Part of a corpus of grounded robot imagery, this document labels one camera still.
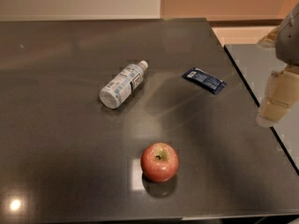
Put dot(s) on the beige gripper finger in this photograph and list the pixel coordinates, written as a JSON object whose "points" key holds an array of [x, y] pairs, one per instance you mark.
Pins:
{"points": [[280, 95]]}

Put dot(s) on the blue rxbar blueberry wrapper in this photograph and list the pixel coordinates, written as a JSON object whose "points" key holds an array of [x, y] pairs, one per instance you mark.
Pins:
{"points": [[204, 80]]}

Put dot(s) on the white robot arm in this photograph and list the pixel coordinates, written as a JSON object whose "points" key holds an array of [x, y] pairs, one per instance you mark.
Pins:
{"points": [[287, 39]]}

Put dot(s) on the red apple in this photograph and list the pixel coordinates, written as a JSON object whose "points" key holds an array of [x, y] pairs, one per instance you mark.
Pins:
{"points": [[159, 162]]}

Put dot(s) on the grey side table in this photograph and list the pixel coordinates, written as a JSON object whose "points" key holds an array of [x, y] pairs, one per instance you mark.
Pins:
{"points": [[255, 65]]}

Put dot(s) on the clear plastic water bottle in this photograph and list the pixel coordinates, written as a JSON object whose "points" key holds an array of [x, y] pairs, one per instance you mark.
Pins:
{"points": [[123, 85]]}

